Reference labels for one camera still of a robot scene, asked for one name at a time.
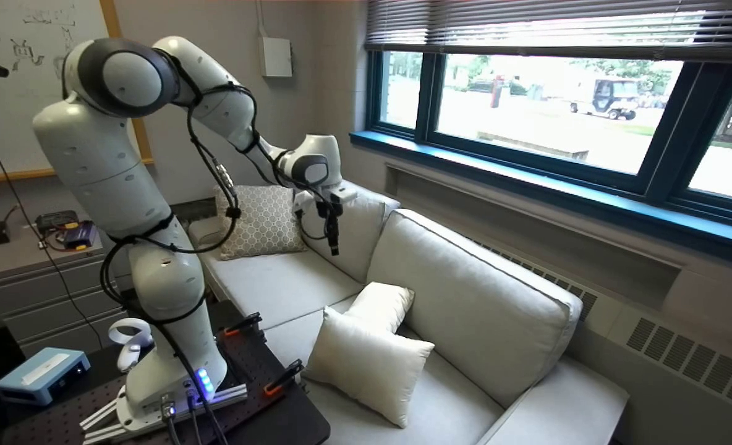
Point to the blue framed wide window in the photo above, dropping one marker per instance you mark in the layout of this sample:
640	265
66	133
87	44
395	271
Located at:
547	170

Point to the small black gadget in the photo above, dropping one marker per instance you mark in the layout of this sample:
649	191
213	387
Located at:
2	234

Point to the grey fabric sofa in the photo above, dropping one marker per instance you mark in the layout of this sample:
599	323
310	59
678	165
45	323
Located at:
566	411

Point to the dark jeep outside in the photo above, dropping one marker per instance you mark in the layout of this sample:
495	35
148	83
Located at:
615	99

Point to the dark window blinds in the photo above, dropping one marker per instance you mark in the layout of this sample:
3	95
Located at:
547	27

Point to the white wall box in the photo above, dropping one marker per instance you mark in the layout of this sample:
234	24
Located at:
279	59

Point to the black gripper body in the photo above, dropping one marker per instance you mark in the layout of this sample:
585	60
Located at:
333	213

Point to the beige wall heater cover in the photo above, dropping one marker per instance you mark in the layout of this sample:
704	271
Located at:
547	239

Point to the grey patterned pillow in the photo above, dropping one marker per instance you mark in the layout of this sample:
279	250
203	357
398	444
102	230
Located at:
264	223

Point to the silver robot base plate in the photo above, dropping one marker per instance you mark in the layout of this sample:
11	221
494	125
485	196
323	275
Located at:
221	396

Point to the black robot table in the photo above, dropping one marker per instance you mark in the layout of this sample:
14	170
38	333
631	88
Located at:
289	422

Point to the black orange clamp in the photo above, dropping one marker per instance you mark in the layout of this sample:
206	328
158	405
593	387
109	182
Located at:
243	328
284	380

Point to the black orange electronic device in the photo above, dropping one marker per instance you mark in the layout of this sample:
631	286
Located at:
70	235

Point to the wood framed whiteboard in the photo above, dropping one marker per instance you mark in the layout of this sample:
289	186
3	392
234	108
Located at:
20	125

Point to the grey drawer cabinet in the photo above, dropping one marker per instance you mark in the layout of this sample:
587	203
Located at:
36	297

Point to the grey sofa seat cushion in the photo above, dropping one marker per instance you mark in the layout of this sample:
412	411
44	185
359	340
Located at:
275	289
454	411

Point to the white VR controller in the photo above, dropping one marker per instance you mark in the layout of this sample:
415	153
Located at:
130	359

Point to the light blue box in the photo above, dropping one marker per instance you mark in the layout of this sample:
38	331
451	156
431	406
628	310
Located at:
41	375

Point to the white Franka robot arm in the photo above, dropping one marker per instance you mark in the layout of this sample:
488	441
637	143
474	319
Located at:
102	165

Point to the small cream pillow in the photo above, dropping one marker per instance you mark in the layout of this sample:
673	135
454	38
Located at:
380	305
370	368

